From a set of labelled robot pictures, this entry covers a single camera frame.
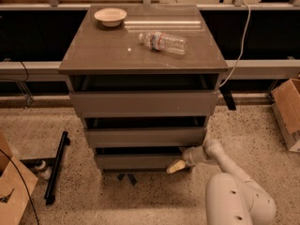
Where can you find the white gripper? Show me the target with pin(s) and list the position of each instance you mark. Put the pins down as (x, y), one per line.
(189, 157)

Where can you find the grey bottom drawer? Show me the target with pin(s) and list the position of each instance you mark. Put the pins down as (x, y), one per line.
(136, 162)

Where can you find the grey drawer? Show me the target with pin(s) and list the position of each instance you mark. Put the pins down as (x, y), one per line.
(142, 137)
(143, 104)
(136, 162)

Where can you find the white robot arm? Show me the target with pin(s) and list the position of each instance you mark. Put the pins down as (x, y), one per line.
(232, 197)

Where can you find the grey middle drawer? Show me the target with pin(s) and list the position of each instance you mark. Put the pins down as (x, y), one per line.
(142, 137)

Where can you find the grey top drawer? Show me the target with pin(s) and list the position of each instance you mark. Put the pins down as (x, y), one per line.
(143, 104)

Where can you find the grey drawer cabinet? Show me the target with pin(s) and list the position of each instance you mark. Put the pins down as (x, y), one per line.
(102, 59)

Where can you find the cardboard box right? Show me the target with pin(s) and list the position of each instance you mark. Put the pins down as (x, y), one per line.
(287, 112)

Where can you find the cardboard box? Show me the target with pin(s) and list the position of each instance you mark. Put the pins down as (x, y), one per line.
(287, 112)
(16, 185)

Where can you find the clear plastic water bottle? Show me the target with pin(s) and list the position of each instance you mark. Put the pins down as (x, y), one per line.
(159, 41)

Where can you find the black metal bar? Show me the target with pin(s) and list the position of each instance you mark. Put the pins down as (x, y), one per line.
(49, 193)

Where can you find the small white bottle on floor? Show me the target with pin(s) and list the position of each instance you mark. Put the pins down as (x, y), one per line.
(43, 169)

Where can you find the white paper bowl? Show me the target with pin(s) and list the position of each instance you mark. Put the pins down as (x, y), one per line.
(110, 17)

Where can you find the cardboard box left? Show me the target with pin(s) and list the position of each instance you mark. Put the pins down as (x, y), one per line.
(16, 185)

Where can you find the black bracket right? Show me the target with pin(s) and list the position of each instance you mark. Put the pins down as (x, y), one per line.
(228, 98)

